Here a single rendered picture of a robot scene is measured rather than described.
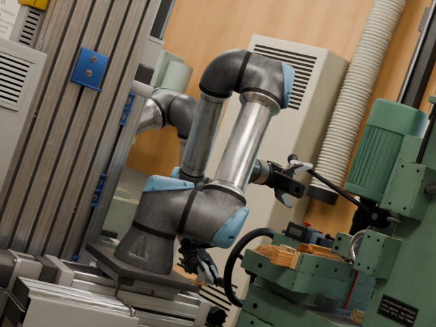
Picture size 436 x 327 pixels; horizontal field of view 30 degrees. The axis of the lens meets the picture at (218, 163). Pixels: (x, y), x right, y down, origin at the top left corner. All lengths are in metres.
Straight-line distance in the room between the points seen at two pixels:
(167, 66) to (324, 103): 0.99
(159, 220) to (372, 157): 0.81
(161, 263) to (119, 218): 2.64
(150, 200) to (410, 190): 0.75
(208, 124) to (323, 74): 1.89
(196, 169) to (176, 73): 2.23
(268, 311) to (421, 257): 0.48
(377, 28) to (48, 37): 2.39
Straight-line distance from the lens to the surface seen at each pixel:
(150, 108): 2.73
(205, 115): 2.24
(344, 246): 2.58
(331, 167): 4.03
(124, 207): 4.64
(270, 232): 2.80
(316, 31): 4.53
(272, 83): 2.14
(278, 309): 2.47
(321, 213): 4.20
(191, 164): 2.32
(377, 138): 2.54
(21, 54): 1.93
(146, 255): 1.99
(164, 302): 2.05
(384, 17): 4.14
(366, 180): 2.53
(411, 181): 2.32
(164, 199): 1.99
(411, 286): 2.37
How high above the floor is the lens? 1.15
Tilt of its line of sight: 1 degrees down
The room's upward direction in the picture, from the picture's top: 19 degrees clockwise
